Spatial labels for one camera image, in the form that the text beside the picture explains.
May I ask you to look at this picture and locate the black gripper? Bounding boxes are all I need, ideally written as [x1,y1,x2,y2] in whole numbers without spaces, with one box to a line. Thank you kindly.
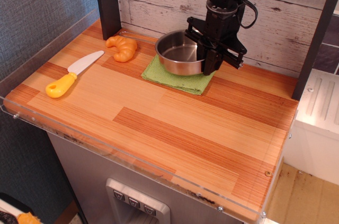
[185,6,247,76]

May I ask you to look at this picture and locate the stainless steel pot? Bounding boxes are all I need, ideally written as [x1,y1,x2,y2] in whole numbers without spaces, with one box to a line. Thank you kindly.
[119,30,204,76]

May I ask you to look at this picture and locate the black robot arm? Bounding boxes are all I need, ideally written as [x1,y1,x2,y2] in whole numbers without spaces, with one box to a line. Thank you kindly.
[185,0,258,76]

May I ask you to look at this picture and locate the green towel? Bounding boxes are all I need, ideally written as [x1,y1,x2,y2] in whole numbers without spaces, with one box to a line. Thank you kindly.
[141,55,215,95]

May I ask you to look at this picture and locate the orange toy croissant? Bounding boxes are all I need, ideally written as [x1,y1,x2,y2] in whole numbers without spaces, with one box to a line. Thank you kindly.
[105,35,138,62]

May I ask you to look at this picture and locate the white toy sink unit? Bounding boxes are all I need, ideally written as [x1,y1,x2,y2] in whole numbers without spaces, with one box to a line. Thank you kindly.
[283,69,338,184]

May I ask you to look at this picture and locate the silver toy fridge cabinet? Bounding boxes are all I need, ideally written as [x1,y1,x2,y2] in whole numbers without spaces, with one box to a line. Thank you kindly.
[47,131,255,224]

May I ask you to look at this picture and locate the clear acrylic guard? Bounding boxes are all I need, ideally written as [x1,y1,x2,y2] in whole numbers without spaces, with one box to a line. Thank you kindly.
[1,23,297,223]

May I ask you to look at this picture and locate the orange toy food piece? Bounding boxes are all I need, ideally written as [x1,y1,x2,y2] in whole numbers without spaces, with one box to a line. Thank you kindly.
[16,212,41,224]

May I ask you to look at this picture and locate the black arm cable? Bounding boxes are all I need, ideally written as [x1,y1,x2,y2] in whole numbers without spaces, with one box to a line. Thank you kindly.
[237,0,259,29]

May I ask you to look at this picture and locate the dark right post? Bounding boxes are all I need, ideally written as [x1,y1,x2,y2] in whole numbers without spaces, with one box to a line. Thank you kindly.
[292,0,338,101]

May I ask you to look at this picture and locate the dark post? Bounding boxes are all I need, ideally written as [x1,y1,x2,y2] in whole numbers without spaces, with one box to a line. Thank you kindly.
[292,0,338,101]
[97,0,121,40]

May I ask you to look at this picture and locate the dark left post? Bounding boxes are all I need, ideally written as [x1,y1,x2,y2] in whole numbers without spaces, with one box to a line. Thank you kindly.
[97,0,121,40]

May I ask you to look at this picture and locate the yellow handled toy knife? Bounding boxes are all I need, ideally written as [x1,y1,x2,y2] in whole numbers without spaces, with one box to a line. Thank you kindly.
[45,50,105,98]

